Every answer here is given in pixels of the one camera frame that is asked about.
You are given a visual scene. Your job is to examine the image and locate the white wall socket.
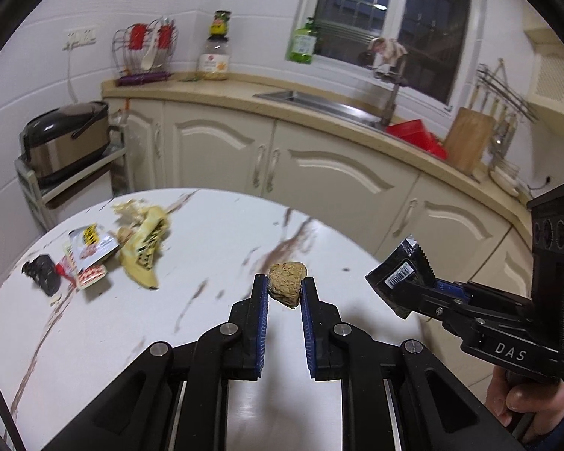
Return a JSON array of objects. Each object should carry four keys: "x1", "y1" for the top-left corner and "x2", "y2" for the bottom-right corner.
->
[{"x1": 66, "y1": 28, "x2": 97, "y2": 50}]

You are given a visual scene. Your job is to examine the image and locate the grey kitchen trolley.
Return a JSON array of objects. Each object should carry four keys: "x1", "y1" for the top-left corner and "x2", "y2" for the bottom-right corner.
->
[{"x1": 14, "y1": 143, "x2": 129, "y2": 233}]

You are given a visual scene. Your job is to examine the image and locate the dark barred window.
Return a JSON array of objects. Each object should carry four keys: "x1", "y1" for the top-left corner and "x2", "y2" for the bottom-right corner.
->
[{"x1": 310, "y1": 0, "x2": 480, "y2": 104}]

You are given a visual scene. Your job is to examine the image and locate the black crumpled bag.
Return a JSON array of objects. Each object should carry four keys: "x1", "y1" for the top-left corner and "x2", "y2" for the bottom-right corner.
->
[{"x1": 21, "y1": 254, "x2": 62, "y2": 297}]

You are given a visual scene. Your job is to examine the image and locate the cream kitchen base cabinet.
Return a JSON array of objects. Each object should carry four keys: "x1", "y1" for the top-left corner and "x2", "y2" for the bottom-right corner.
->
[{"x1": 103, "y1": 96, "x2": 537, "y2": 301}]

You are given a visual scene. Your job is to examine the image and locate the white power cable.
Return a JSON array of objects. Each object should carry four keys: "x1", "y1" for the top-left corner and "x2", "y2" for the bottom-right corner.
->
[{"x1": 66, "y1": 49, "x2": 78, "y2": 104}]

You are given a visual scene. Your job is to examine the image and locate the steel sink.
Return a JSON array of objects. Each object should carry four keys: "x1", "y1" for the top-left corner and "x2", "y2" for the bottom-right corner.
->
[{"x1": 253, "y1": 88, "x2": 391, "y2": 129}]

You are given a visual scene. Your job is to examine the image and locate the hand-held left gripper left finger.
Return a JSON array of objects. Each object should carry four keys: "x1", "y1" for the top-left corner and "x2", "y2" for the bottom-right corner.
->
[{"x1": 42, "y1": 275, "x2": 270, "y2": 451}]

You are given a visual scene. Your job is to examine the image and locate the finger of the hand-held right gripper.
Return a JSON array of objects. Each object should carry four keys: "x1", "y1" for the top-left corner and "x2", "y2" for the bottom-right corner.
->
[
  {"x1": 432, "y1": 278, "x2": 533, "y2": 312},
  {"x1": 392, "y1": 282, "x2": 481, "y2": 335}
]

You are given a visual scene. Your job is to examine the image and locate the small yellow label jar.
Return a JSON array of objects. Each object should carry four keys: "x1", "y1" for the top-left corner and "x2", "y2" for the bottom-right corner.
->
[{"x1": 209, "y1": 9, "x2": 232, "y2": 38}]

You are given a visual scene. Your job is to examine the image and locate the green detergent bottle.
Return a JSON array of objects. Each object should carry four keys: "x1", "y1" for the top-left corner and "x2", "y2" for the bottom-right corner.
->
[{"x1": 286, "y1": 16, "x2": 319, "y2": 64}]

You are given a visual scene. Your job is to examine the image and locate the wooden cutting board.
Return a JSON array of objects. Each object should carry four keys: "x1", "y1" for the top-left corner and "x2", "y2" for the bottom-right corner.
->
[{"x1": 444, "y1": 107, "x2": 496, "y2": 172}]

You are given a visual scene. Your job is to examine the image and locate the black silver rice cooker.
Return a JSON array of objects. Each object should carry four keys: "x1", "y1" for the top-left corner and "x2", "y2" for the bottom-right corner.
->
[{"x1": 19, "y1": 101, "x2": 111, "y2": 184}]

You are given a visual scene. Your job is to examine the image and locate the large clear food jar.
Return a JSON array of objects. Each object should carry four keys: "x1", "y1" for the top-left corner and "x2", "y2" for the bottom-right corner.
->
[{"x1": 198, "y1": 35, "x2": 232, "y2": 80}]

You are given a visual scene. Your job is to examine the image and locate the red cup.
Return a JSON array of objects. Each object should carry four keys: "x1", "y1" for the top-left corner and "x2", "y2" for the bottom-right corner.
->
[
  {"x1": 156, "y1": 21, "x2": 176, "y2": 48},
  {"x1": 128, "y1": 23, "x2": 149, "y2": 51}
]

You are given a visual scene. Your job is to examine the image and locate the person's right hand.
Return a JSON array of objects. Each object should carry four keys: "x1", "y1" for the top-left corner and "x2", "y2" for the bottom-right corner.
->
[{"x1": 486, "y1": 365, "x2": 564, "y2": 443}]

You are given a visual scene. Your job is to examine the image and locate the white snack packet yellow label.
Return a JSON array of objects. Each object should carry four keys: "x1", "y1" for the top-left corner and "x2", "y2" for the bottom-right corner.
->
[{"x1": 68, "y1": 224, "x2": 119, "y2": 266}]

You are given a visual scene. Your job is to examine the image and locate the yellow black snack wrapper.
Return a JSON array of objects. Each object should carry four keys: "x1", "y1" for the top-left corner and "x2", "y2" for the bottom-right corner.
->
[{"x1": 117, "y1": 206, "x2": 172, "y2": 291}]

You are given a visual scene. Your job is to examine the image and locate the pink white cloth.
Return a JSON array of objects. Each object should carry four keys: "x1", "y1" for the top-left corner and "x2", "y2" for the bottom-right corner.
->
[{"x1": 367, "y1": 36, "x2": 409, "y2": 69}]

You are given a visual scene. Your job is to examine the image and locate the wire dish rack purple tray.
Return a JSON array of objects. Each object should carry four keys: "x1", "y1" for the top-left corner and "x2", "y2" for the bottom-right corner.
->
[{"x1": 112, "y1": 16, "x2": 182, "y2": 88}]

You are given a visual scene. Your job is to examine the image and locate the metal kitchen faucet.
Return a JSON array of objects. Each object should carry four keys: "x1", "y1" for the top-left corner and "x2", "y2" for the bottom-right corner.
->
[{"x1": 376, "y1": 63, "x2": 407, "y2": 127}]

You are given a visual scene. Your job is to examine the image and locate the pale crumbled biscuit piece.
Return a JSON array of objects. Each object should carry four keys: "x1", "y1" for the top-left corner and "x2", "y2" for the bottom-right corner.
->
[{"x1": 112, "y1": 200, "x2": 146, "y2": 222}]

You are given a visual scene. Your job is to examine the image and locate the beige kitchen countertop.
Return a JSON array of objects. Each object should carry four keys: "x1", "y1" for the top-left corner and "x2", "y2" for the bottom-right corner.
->
[{"x1": 101, "y1": 71, "x2": 532, "y2": 207}]

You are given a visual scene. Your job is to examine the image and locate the cream wall cabinet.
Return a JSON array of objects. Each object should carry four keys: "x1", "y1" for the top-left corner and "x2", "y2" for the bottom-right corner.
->
[{"x1": 524, "y1": 9, "x2": 564, "y2": 123}]

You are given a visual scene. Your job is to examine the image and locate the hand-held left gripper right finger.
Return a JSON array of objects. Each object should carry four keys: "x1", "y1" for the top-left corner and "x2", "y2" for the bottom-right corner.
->
[{"x1": 301, "y1": 277, "x2": 527, "y2": 451}]

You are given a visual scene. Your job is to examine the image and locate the red checkered snack packet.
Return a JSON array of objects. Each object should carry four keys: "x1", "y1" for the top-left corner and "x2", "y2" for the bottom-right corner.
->
[{"x1": 61, "y1": 251, "x2": 109, "y2": 291}]

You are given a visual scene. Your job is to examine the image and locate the white dishes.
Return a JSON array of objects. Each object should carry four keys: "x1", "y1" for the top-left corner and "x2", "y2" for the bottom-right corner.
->
[{"x1": 489, "y1": 160, "x2": 522, "y2": 195}]

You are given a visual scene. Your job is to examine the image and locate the wall knife rack with knives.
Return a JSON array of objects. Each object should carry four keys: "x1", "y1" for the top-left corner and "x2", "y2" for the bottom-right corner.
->
[{"x1": 467, "y1": 59, "x2": 539, "y2": 151}]

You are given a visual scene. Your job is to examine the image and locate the red plastic basin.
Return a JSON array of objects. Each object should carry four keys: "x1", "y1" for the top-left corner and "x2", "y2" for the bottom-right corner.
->
[{"x1": 385, "y1": 120, "x2": 449, "y2": 158}]

